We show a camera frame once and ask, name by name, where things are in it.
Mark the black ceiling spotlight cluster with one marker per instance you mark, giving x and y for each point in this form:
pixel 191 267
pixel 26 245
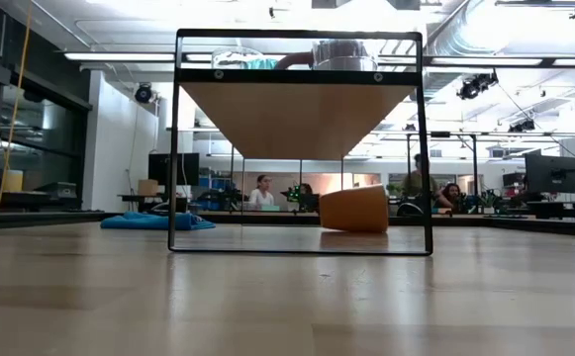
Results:
pixel 522 126
pixel 475 88

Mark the green potted plant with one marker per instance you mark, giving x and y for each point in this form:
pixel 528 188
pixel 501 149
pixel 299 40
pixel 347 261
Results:
pixel 488 200

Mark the wooden shelf black metal frame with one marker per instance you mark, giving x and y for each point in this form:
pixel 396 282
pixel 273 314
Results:
pixel 292 123

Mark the cardboard box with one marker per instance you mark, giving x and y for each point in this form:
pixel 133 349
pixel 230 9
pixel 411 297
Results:
pixel 147 187

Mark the person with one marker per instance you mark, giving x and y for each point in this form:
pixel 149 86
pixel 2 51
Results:
pixel 411 183
pixel 260 198
pixel 450 194

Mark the long ceiling light strip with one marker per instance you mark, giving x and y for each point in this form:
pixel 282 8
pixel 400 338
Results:
pixel 119 57
pixel 490 61

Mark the orange plastic cup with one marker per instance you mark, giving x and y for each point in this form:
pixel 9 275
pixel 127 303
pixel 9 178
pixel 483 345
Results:
pixel 354 210

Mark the silver ventilation duct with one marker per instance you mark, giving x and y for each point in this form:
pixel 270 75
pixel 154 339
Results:
pixel 448 42

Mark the black robot green lights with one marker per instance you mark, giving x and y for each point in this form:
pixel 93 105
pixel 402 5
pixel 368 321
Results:
pixel 294 194

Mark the black computer monitor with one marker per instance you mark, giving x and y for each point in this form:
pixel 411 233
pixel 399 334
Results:
pixel 551 173

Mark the black aluminium rig frame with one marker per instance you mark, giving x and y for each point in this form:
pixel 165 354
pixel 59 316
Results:
pixel 539 226

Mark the blue cloth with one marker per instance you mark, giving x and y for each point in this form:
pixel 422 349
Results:
pixel 168 221

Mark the yellow cylindrical container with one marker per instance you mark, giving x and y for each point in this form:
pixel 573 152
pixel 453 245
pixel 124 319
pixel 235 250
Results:
pixel 12 180

